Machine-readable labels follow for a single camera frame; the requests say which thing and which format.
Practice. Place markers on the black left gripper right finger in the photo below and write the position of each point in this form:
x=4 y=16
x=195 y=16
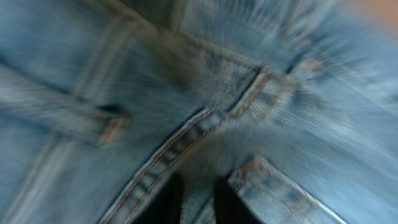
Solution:
x=228 y=207

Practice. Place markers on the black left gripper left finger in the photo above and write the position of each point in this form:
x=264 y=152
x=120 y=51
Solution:
x=166 y=208

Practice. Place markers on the light blue denim jeans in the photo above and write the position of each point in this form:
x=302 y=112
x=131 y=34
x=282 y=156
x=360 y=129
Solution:
x=102 y=102

